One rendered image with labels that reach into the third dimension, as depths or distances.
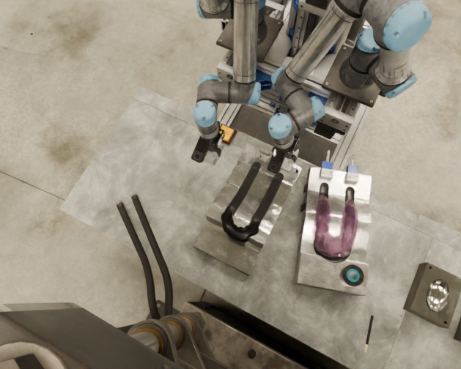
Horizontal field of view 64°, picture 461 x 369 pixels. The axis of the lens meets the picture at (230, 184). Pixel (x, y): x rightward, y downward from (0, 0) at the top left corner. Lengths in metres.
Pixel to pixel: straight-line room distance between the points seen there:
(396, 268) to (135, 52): 2.37
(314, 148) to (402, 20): 1.45
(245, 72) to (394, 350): 1.19
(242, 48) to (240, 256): 0.80
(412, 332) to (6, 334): 1.50
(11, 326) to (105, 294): 2.11
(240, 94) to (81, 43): 2.18
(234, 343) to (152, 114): 1.09
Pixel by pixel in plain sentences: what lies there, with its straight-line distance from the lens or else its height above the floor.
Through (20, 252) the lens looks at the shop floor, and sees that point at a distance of 2.81.
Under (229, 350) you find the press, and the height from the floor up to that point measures 0.79.
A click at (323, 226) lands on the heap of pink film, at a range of 1.53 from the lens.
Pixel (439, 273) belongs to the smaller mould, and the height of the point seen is 0.87.
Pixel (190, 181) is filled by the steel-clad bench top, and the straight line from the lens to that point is 1.67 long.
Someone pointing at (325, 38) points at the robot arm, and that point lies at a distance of 1.19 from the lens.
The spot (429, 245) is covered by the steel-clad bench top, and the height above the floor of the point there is 0.80.
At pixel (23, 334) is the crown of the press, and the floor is 2.00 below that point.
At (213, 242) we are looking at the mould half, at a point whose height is 0.86.
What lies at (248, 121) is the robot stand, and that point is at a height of 0.21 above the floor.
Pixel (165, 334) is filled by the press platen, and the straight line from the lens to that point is 0.86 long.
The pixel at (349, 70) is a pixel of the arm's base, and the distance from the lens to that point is 1.59.
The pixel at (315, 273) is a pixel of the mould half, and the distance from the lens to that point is 1.49.
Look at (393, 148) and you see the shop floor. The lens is 2.77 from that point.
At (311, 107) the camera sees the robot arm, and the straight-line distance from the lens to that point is 1.25.
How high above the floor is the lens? 2.38
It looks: 73 degrees down
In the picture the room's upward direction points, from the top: 8 degrees counter-clockwise
